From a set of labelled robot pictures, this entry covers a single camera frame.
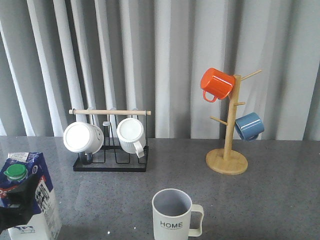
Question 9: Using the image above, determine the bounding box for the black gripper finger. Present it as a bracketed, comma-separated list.
[0, 173, 38, 232]

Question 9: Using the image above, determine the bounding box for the blue white milk carton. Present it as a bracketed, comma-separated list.
[0, 152, 62, 240]

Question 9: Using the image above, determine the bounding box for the white HOME mug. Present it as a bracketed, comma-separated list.
[151, 188, 204, 240]

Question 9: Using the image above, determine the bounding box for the white smiley mug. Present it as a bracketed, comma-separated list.
[63, 121, 104, 165]

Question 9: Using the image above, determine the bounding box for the white ribbed mug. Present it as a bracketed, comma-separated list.
[116, 118, 146, 158]

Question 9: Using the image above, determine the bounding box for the grey pleated curtain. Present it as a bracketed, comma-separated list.
[0, 0, 320, 141]

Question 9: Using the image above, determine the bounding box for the wooden mug tree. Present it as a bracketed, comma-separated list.
[205, 69, 262, 175]

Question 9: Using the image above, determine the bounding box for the orange mug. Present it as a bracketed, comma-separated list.
[200, 68, 236, 103]

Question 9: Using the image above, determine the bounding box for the blue mug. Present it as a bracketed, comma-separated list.
[235, 112, 265, 142]

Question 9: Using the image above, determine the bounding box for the black wire mug rack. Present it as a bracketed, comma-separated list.
[69, 109, 151, 172]

